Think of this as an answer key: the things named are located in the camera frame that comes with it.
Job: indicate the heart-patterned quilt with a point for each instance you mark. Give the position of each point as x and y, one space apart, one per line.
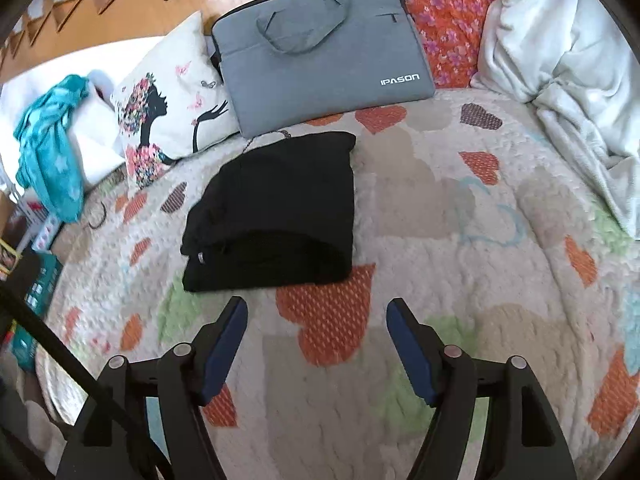
450 270

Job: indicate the red floral pillow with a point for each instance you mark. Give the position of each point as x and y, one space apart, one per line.
450 15

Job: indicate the teal star-print cloth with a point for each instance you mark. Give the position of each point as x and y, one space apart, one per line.
50 155

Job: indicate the black pants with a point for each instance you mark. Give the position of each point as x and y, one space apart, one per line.
280 200

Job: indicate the white fleece blanket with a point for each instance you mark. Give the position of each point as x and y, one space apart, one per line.
565 50

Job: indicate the white printed pillow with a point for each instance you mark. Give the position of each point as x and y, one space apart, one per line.
170 75

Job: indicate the grey laptop bag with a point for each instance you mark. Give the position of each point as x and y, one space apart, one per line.
320 85

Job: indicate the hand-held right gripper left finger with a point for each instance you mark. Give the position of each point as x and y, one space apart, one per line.
227 340

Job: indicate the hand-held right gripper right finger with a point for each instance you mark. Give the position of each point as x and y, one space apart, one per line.
407 345

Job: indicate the teal box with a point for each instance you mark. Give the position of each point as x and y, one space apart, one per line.
40 285

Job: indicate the plain white pillow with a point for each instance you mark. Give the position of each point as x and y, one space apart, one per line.
95 135

